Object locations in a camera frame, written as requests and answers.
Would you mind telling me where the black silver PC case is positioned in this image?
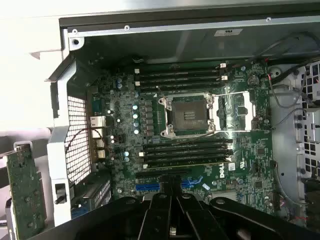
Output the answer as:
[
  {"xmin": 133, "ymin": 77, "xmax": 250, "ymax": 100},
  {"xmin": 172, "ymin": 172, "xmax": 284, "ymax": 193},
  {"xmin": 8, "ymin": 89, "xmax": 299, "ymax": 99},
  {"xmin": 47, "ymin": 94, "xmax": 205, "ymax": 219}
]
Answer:
[{"xmin": 44, "ymin": 9, "xmax": 320, "ymax": 240}]

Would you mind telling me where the blue card retention clip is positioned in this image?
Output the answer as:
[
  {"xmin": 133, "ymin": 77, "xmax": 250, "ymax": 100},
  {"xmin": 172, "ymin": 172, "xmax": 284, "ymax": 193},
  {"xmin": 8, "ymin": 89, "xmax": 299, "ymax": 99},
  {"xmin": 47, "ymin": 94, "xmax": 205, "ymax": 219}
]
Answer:
[{"xmin": 71, "ymin": 203, "xmax": 88, "ymax": 221}]

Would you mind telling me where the blue expansion slot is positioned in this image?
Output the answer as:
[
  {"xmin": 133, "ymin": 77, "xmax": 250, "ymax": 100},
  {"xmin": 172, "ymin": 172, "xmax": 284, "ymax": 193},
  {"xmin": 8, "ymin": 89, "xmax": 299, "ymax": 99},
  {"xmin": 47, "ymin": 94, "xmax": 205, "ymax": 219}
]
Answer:
[{"xmin": 135, "ymin": 183, "xmax": 202, "ymax": 193}]

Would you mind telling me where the coin cell battery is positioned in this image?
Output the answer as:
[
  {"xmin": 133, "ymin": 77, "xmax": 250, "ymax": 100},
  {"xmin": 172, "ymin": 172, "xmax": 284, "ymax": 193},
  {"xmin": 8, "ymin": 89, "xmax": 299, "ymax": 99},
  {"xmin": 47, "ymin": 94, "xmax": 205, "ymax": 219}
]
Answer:
[{"xmin": 247, "ymin": 74, "xmax": 260, "ymax": 87}]

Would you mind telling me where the silver socket cover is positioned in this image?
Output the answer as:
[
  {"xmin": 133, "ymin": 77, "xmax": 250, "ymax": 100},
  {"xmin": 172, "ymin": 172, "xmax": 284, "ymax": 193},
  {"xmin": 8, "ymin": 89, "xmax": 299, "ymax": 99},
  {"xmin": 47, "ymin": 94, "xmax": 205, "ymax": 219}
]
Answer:
[{"xmin": 212, "ymin": 91, "xmax": 257, "ymax": 132}]

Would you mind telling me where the red black twisted wire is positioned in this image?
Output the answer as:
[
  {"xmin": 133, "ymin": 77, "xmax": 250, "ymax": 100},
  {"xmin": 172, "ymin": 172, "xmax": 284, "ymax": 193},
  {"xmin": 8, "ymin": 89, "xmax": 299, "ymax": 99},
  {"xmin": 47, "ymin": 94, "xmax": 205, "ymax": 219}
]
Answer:
[{"xmin": 64, "ymin": 126, "xmax": 104, "ymax": 154}]

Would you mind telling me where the CPU socket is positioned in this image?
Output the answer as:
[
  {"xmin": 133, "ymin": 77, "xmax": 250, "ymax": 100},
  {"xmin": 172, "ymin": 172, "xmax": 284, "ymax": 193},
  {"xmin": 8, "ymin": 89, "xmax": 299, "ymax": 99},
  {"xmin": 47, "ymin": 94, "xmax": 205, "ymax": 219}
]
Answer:
[{"xmin": 158, "ymin": 93, "xmax": 216, "ymax": 138}]

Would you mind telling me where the green motherboard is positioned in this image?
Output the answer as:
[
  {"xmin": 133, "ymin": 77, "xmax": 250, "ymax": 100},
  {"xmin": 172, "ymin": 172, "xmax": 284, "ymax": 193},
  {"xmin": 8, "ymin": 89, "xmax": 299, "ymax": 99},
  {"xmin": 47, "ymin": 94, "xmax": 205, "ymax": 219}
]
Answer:
[{"xmin": 86, "ymin": 59, "xmax": 276, "ymax": 218}]

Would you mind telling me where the black RAM slot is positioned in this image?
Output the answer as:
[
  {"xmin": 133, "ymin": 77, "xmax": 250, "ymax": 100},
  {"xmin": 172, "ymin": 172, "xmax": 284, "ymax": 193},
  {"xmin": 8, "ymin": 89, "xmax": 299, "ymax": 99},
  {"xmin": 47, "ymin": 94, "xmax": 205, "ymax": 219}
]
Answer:
[
  {"xmin": 139, "ymin": 149, "xmax": 232, "ymax": 156},
  {"xmin": 134, "ymin": 84, "xmax": 228, "ymax": 92},
  {"xmin": 139, "ymin": 161, "xmax": 232, "ymax": 170},
  {"xmin": 139, "ymin": 155, "xmax": 232, "ymax": 162},
  {"xmin": 134, "ymin": 72, "xmax": 228, "ymax": 80},
  {"xmin": 139, "ymin": 143, "xmax": 232, "ymax": 151},
  {"xmin": 134, "ymin": 65, "xmax": 228, "ymax": 73},
  {"xmin": 134, "ymin": 78, "xmax": 228, "ymax": 85}
]

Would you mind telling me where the white case sticker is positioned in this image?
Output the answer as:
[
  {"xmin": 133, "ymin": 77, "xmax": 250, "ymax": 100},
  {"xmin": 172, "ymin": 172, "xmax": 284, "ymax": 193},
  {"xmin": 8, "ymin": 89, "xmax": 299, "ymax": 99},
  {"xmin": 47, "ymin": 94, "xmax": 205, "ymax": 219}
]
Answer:
[{"xmin": 213, "ymin": 28, "xmax": 243, "ymax": 37}]

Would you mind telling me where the black looped cable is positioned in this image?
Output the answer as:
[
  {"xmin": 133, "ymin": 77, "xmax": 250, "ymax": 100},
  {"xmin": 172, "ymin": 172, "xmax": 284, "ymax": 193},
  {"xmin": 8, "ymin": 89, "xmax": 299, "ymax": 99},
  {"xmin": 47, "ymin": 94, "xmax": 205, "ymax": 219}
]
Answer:
[{"xmin": 251, "ymin": 31, "xmax": 320, "ymax": 63}]

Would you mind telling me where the silver chipset heatsink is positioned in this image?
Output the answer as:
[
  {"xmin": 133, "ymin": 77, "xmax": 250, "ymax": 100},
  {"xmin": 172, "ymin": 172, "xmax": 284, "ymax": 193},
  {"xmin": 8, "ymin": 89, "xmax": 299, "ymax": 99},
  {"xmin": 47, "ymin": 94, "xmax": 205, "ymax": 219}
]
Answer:
[{"xmin": 211, "ymin": 190, "xmax": 238, "ymax": 201}]

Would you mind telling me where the thin grey wire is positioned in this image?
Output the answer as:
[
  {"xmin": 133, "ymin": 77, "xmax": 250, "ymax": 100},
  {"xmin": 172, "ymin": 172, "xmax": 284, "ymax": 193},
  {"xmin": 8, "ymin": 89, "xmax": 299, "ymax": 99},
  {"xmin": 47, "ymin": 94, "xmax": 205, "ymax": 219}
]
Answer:
[{"xmin": 269, "ymin": 73, "xmax": 310, "ymax": 126}]

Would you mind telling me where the silver drive cage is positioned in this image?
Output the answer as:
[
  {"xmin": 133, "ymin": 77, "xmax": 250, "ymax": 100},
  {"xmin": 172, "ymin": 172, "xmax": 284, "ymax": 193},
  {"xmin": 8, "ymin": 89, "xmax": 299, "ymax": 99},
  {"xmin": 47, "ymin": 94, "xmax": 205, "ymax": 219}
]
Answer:
[{"xmin": 294, "ymin": 59, "xmax": 320, "ymax": 176}]

